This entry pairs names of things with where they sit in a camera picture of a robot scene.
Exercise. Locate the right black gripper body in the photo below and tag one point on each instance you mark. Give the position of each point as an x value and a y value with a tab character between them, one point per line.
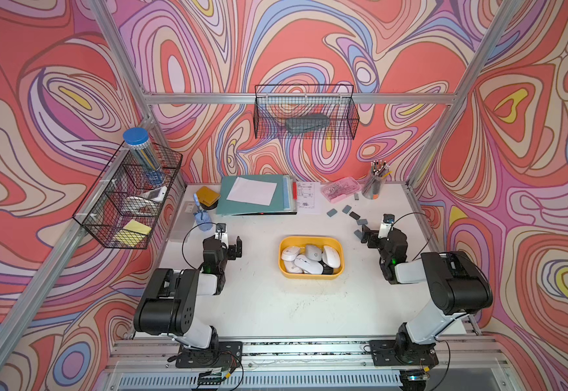
375	242

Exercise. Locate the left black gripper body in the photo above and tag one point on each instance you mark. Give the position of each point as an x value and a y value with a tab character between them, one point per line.
227	254

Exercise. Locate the white black mouse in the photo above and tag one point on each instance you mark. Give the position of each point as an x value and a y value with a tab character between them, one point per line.
330	260

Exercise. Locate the white round mouse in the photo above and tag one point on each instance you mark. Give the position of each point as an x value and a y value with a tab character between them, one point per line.
292	268

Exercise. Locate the white mouse with logo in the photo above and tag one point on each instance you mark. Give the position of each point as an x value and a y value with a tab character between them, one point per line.
308	266

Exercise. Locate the yellow storage box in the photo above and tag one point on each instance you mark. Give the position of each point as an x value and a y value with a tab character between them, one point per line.
319	241

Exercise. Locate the small white mouse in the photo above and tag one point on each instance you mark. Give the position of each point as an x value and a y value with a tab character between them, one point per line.
290	253

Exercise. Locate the silver grey mouse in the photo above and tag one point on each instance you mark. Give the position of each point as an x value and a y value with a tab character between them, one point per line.
313	253

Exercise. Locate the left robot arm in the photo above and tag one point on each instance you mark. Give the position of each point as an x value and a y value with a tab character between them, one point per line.
168	307

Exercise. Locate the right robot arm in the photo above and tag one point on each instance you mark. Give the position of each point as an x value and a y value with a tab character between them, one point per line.
456	285

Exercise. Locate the pink plastic clip box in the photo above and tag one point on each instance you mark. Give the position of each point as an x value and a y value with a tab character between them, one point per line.
339	190

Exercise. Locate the blue small cup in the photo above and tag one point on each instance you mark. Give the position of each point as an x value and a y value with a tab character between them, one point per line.
202	218

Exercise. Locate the mesh pen cup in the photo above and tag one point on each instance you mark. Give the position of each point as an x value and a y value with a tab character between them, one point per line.
379	171

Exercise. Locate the grey eraser block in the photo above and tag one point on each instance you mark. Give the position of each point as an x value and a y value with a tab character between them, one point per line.
331	212

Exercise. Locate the white paper sheet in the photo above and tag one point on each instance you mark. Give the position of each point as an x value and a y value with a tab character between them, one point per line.
252	192

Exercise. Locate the green folder stack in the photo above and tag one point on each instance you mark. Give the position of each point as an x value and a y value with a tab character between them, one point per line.
283	201

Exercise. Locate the white tape dispenser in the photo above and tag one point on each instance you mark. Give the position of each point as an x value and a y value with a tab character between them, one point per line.
146	204

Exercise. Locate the yellow sticky notes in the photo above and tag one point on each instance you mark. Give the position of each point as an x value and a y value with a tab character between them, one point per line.
132	235

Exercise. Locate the printed instruction sheet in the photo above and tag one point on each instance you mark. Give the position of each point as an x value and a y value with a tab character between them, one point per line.
307	199

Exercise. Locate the blue lid pencil jar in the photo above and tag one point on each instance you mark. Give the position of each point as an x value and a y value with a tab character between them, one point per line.
138	141

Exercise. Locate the dark eraser in basket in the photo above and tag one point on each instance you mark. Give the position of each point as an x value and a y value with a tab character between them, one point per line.
307	124

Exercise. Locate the black wire basket left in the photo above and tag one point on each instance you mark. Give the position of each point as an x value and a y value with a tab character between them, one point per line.
99	211

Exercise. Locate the black wire basket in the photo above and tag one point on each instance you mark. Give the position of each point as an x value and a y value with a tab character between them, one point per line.
274	103
99	211

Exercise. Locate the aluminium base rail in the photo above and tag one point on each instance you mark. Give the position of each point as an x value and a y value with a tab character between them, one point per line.
467	362

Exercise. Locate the black wire basket back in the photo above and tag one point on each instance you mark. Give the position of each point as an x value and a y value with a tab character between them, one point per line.
274	103

